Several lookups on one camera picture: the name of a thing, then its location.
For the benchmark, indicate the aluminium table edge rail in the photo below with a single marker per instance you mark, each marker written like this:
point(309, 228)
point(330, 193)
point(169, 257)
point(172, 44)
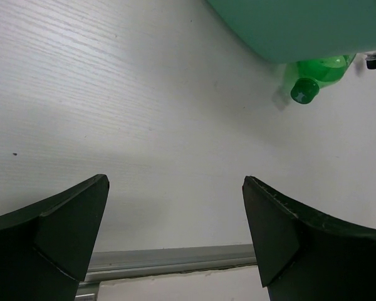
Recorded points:
point(116, 265)

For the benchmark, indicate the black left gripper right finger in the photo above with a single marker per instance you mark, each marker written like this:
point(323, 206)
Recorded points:
point(305, 254)

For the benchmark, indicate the green plastic bottle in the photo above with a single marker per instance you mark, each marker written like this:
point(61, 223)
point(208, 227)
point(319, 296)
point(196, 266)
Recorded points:
point(313, 75)

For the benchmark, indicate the teal plastic bin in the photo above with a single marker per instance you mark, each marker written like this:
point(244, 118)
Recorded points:
point(286, 31)

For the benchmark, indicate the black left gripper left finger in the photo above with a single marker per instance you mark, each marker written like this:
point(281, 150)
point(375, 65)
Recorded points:
point(46, 247)

